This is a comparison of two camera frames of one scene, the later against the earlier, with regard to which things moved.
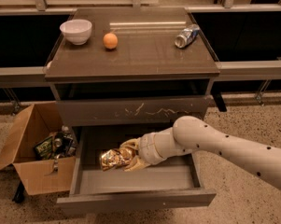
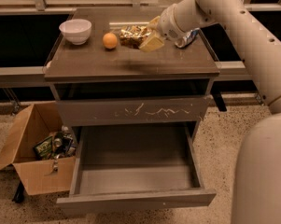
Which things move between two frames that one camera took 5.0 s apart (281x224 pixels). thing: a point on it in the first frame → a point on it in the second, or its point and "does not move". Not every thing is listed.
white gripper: (147, 148) → (167, 26)
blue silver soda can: (187, 35) does not move
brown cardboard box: (39, 175) does not move
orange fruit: (110, 40) does not move
